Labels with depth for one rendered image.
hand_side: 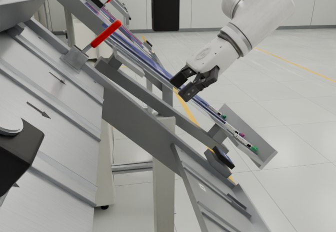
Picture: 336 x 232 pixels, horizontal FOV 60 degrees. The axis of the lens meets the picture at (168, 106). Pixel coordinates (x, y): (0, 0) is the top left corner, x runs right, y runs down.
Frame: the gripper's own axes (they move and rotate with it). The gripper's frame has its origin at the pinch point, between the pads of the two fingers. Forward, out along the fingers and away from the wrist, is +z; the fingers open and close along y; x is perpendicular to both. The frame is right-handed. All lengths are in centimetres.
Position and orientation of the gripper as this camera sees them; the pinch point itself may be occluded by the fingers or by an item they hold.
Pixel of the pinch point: (179, 88)
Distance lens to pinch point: 70.0
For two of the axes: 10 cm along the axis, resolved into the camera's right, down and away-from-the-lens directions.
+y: 2.1, 3.7, -9.0
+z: -7.5, 6.5, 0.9
